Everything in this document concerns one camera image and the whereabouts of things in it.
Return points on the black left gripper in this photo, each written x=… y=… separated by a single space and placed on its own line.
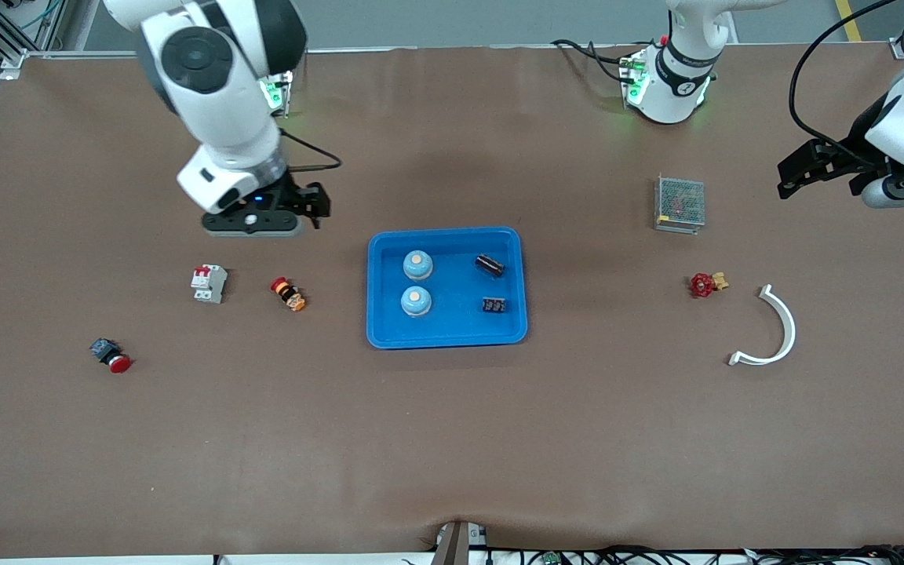
x=850 y=152

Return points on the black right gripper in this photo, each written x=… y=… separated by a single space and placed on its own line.
x=293 y=193

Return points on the blue bell cream button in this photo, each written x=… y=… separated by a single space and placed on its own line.
x=417 y=265
x=416 y=301

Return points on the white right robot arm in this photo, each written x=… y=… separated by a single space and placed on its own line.
x=216 y=102

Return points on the blue plastic tray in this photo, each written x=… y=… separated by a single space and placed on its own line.
x=460 y=326

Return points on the metal mesh power supply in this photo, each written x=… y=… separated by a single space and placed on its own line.
x=679 y=202

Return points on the brass valve red handwheel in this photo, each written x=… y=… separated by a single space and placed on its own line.
x=701 y=285

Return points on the white curved pipe clamp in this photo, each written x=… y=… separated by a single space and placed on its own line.
x=792 y=328

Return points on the red push button dark body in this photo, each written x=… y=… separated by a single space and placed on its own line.
x=111 y=355

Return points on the brown table mat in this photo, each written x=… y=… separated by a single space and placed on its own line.
x=452 y=439

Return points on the red orange emergency stop switch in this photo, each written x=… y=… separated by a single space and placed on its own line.
x=289 y=295

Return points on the white circuit breaker red switch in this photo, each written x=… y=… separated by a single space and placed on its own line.
x=209 y=284

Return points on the aluminium frame structure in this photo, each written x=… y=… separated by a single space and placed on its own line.
x=12 y=63

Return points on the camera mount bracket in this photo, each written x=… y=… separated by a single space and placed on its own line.
x=456 y=545

